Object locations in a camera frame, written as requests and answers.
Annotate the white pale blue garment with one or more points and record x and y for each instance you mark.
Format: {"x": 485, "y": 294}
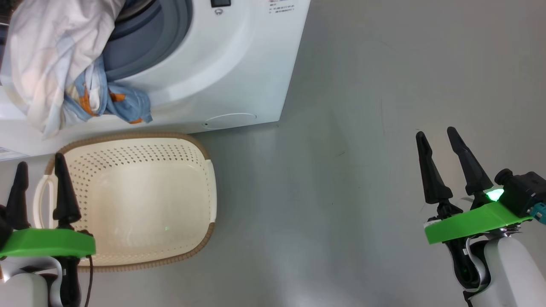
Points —
{"x": 51, "y": 55}

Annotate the round white filter cover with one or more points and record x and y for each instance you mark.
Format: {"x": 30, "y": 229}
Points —
{"x": 230, "y": 120}

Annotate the blue cartoon print garment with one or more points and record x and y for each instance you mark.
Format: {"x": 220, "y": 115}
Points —
{"x": 123, "y": 102}

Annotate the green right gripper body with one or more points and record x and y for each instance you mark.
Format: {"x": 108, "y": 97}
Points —
{"x": 469, "y": 224}

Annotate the cream perforated laundry basket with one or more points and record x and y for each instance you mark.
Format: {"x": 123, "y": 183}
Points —
{"x": 145, "y": 204}

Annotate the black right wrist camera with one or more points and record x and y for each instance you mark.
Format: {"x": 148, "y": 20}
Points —
{"x": 522, "y": 192}

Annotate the white front-load washing machine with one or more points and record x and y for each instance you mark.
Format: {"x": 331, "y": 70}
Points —
{"x": 239, "y": 64}

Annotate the grey rubber door gasket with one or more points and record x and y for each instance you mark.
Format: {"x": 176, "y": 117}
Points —
{"x": 145, "y": 47}

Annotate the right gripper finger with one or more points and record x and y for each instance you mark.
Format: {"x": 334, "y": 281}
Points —
{"x": 471, "y": 170}
{"x": 431, "y": 179}

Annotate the black door latch socket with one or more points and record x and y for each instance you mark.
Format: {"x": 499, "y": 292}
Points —
{"x": 220, "y": 2}

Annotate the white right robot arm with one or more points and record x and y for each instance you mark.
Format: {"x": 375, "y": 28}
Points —
{"x": 512, "y": 273}

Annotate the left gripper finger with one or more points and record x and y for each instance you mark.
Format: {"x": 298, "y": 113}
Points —
{"x": 18, "y": 200}
{"x": 66, "y": 200}

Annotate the printed text warning label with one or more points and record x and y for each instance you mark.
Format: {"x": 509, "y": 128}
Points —
{"x": 281, "y": 6}

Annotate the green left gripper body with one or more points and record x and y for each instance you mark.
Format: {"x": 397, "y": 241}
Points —
{"x": 47, "y": 242}

